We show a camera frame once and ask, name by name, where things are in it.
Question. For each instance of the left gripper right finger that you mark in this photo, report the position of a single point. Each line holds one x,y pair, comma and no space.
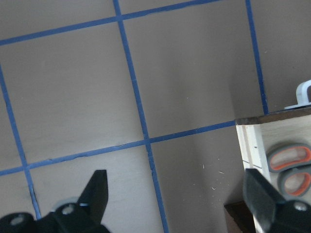
261,198

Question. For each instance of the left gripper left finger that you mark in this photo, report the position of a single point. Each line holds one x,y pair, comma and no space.
94,198

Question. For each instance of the grey orange scissors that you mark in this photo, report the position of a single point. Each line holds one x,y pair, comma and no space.
292,164

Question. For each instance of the light wooden drawer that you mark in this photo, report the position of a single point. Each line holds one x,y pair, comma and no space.
257,136

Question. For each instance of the white drawer handle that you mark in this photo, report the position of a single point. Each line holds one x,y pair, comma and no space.
301,96

